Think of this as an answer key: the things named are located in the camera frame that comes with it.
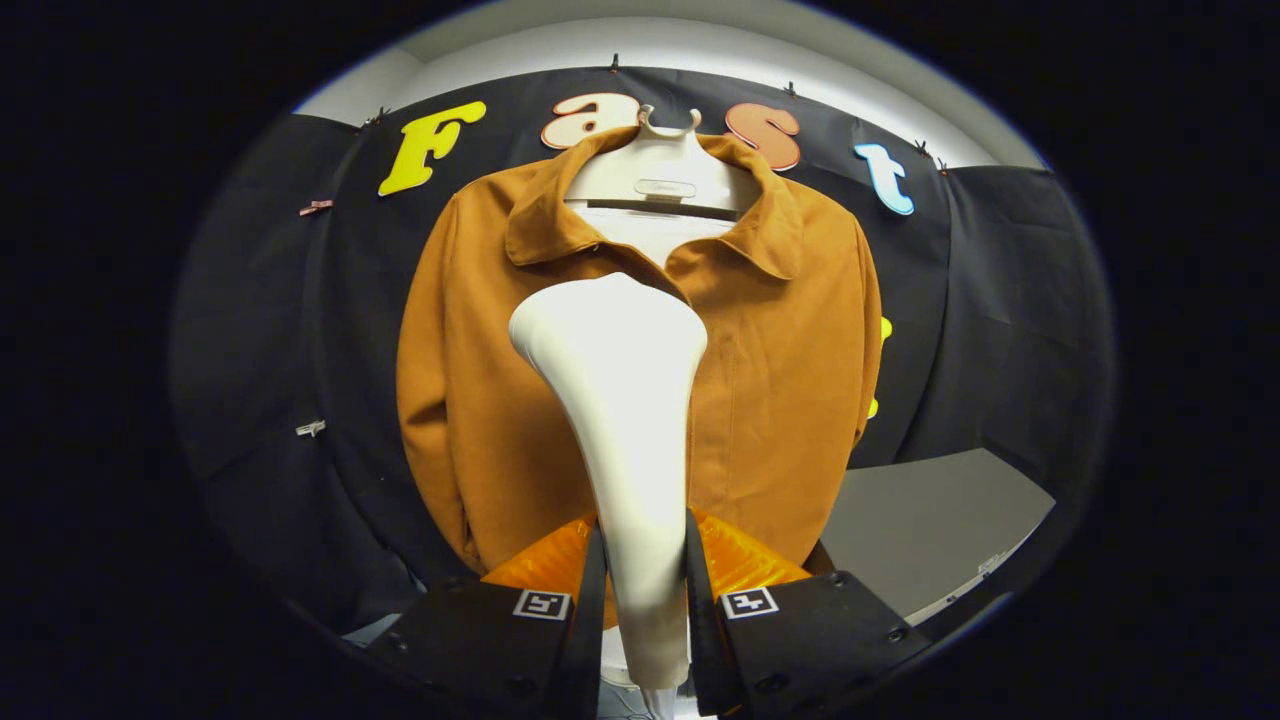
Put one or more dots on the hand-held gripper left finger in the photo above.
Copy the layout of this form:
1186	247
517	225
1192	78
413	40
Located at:
585	650

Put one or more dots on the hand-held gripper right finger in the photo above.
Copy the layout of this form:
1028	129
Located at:
705	650

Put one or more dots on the orange button-up shirt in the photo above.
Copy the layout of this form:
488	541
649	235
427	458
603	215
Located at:
780	380

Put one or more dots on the grey side table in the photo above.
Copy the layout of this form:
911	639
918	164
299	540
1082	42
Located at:
930	520

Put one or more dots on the silver clip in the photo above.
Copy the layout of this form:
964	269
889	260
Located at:
311	428

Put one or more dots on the black backdrop cloth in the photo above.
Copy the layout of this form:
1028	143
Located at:
1000	300

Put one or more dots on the pink clip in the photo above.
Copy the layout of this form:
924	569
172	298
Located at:
316	207

